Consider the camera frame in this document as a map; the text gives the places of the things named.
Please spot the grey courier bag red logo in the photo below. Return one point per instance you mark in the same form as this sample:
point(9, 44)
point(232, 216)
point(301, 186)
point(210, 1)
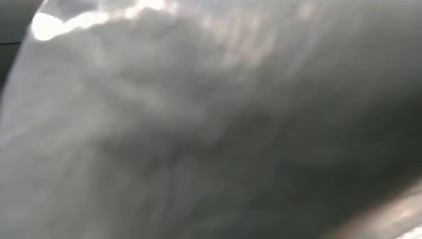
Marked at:
point(197, 115)

